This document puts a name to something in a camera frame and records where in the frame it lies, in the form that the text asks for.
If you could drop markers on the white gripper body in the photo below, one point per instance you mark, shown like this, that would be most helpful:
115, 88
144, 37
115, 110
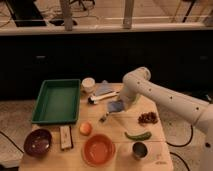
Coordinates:
128, 97

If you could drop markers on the blue sponge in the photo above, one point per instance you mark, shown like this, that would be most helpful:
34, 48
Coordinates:
115, 106

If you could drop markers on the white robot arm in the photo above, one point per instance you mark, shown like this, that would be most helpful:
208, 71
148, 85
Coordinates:
195, 111

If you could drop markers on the green plastic tray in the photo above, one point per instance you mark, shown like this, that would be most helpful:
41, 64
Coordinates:
58, 102

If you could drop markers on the grey blue cloth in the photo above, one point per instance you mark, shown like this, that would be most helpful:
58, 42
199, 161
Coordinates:
103, 88

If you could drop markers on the bunch of red grapes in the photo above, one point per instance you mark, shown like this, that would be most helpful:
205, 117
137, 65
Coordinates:
147, 118

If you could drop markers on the metal fork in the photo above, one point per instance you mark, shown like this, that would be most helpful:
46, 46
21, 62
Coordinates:
104, 117

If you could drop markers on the white cup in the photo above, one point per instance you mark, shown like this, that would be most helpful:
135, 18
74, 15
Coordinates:
88, 84

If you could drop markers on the green chili pepper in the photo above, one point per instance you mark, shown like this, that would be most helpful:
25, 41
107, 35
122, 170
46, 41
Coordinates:
141, 137

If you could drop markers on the peach fruit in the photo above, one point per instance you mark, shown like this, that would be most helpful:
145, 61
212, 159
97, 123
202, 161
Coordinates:
85, 128

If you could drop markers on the small metal cup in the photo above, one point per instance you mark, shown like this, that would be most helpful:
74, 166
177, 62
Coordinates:
139, 150

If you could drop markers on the orange bowl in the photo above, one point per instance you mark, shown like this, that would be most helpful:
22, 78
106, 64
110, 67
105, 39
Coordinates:
98, 150

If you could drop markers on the rectangular white black box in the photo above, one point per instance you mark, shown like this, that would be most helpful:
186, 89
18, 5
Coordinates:
65, 137

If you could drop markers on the dark purple bowl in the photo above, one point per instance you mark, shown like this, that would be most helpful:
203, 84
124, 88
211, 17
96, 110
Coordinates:
37, 143

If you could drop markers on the white handled brush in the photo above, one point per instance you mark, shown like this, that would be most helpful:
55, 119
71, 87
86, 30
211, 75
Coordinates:
95, 99

